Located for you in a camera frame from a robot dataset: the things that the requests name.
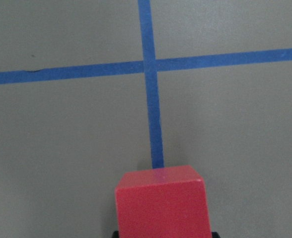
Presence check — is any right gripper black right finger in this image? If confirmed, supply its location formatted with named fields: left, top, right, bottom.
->
left=212, top=232, right=220, bottom=238

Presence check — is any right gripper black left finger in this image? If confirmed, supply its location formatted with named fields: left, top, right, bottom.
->
left=111, top=231, right=119, bottom=238

